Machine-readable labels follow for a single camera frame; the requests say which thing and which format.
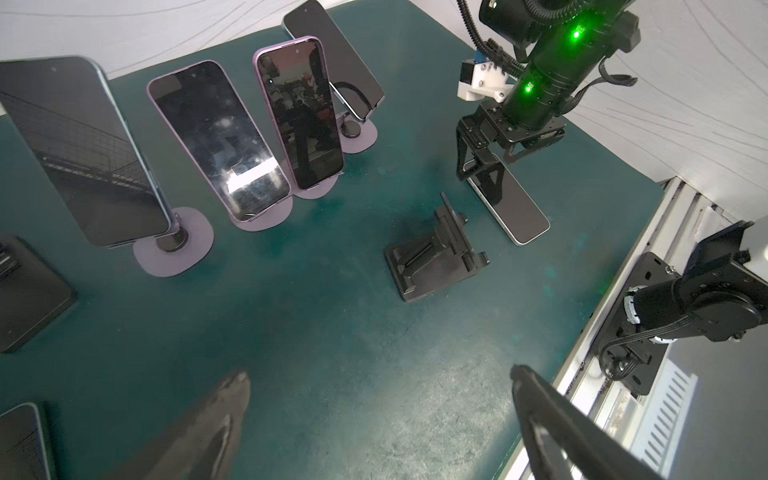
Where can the black folding phone stand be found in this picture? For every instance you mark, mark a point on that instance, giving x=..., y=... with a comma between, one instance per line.
x=33, y=293

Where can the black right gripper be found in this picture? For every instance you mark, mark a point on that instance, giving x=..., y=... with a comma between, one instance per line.
x=487, y=138

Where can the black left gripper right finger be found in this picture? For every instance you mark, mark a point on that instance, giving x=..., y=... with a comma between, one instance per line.
x=557, y=436

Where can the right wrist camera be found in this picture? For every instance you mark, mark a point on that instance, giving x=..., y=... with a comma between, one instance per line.
x=484, y=80

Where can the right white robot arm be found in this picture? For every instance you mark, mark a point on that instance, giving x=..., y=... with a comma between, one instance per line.
x=548, y=48

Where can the far right grey stand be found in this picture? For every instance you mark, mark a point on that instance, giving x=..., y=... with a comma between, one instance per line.
x=355, y=136

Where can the black phone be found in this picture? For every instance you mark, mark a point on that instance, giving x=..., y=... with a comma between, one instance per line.
x=25, y=452

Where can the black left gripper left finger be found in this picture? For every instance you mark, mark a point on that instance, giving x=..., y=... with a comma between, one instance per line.
x=202, y=444

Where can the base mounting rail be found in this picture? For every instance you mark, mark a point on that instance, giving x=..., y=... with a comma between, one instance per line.
x=694, y=274

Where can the grey round stand base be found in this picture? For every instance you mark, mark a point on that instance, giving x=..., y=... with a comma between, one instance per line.
x=177, y=252

